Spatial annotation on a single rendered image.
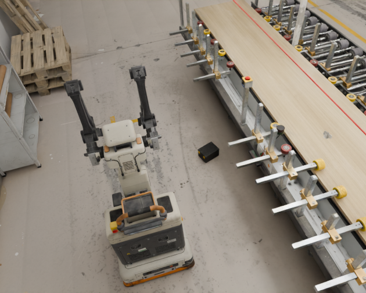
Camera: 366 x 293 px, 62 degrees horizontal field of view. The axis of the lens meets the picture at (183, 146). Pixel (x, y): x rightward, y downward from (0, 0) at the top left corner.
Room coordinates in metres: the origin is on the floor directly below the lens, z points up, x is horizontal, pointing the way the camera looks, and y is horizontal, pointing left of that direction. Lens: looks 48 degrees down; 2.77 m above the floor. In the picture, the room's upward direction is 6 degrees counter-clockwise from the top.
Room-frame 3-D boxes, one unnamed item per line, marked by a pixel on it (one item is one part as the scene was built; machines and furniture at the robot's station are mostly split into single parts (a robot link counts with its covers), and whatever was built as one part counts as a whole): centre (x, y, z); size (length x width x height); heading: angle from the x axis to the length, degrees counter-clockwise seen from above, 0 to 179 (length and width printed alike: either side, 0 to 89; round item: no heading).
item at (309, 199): (1.05, -0.79, 0.95); 0.14 x 0.06 x 0.05; 12
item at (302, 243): (0.78, -0.83, 0.95); 0.50 x 0.04 x 0.04; 102
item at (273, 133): (1.56, -0.69, 0.87); 0.04 x 0.04 x 0.48; 12
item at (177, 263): (0.97, 0.29, 0.23); 0.41 x 0.02 x 0.08; 101
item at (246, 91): (2.06, -0.59, 0.93); 0.05 x 0.05 x 0.45; 12
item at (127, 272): (1.28, 0.38, 0.16); 0.67 x 0.64 x 0.25; 11
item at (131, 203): (1.17, 0.36, 0.87); 0.23 x 0.15 x 0.11; 101
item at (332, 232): (0.80, -0.84, 0.95); 0.14 x 0.06 x 0.05; 12
